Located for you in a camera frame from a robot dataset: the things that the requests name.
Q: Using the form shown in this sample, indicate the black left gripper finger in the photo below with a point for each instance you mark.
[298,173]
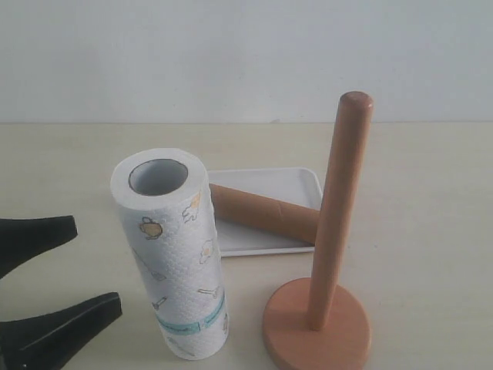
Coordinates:
[49,341]
[24,239]

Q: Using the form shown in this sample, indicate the white printed paper towel roll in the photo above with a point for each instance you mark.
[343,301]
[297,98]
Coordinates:
[164,204]

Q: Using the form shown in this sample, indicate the brown cardboard tube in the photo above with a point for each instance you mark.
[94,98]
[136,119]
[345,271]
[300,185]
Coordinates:
[264,213]

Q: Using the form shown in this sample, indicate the wooden paper towel holder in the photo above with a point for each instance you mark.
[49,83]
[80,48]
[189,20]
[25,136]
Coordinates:
[313,322]

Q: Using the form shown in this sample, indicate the white rectangular plastic tray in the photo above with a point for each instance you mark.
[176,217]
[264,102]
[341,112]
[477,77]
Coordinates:
[296,185]

